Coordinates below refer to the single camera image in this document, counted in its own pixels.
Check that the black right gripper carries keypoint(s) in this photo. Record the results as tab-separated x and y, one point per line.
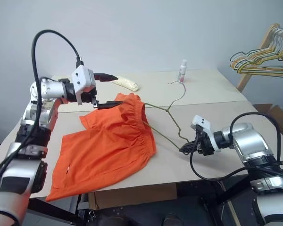
204	146

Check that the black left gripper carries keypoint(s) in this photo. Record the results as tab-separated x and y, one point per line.
88	97

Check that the orange elastic-waist shorts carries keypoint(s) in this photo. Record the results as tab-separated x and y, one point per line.
103	150

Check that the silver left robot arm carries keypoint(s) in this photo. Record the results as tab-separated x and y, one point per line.
35	127

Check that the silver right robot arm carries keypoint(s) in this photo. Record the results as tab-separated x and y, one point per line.
252	141

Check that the white rolled towel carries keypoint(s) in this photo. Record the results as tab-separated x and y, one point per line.
127	83

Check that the brown cardboard sheet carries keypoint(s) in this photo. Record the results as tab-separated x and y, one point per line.
132	196

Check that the white spray bottle pink label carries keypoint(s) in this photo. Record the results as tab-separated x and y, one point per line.
182	71

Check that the brown cardboard box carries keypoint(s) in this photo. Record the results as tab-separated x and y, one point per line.
271	113

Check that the wooden clothes rack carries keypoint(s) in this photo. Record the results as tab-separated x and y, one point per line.
266	38

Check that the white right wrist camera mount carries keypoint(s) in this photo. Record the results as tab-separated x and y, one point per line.
208	128

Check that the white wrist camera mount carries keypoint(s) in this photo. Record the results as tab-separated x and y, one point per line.
208	128
83	76

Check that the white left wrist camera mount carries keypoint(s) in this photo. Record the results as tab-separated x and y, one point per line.
83	76

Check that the black table frame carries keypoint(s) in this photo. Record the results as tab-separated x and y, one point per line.
61	209

